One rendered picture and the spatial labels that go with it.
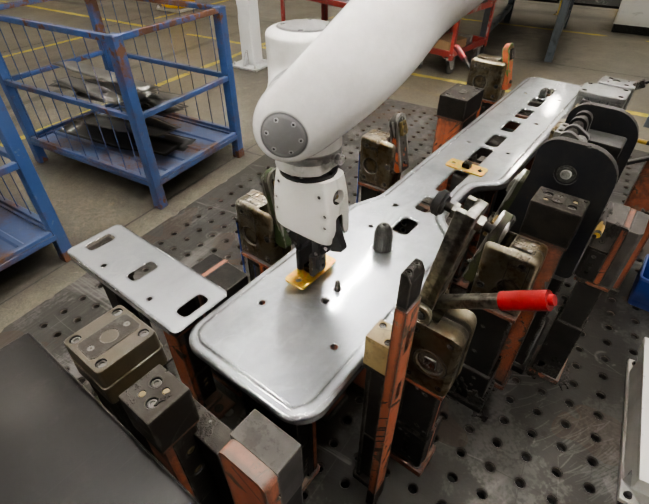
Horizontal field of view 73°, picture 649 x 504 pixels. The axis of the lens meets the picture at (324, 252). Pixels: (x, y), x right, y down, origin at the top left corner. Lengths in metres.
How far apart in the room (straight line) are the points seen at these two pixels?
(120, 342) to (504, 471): 0.65
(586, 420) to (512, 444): 0.16
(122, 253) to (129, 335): 0.25
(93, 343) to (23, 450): 0.12
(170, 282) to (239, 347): 0.17
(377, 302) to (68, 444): 0.40
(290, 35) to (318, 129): 0.11
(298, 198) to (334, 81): 0.21
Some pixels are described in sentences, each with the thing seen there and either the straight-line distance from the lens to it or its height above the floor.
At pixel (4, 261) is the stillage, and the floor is 0.18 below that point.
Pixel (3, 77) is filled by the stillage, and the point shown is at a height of 0.58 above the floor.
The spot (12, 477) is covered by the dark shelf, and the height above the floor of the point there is 1.03.
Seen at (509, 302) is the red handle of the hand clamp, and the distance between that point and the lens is 0.50.
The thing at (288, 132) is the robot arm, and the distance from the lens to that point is 0.42.
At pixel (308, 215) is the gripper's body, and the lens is 0.57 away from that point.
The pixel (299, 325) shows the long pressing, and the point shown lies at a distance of 0.61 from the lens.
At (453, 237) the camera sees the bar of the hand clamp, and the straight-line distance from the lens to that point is 0.47.
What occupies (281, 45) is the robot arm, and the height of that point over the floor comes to 1.34.
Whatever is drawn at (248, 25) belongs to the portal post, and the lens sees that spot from 5.00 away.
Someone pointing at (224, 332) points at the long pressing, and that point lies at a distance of 0.61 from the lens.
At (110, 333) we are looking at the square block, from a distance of 0.58.
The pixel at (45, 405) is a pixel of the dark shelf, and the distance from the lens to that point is 0.58.
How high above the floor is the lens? 1.46
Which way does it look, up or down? 40 degrees down
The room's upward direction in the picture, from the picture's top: straight up
